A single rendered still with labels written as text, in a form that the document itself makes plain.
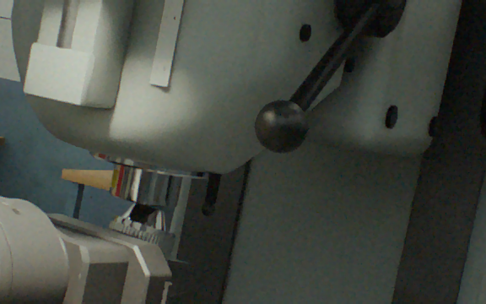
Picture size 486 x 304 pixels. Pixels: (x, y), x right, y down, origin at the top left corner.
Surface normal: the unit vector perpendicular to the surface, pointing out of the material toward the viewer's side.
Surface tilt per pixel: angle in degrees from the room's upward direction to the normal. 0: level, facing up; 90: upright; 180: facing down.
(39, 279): 79
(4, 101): 90
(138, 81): 90
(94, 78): 90
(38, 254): 63
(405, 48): 90
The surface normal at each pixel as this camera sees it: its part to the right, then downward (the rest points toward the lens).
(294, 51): 0.89, 0.20
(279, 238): -0.41, -0.04
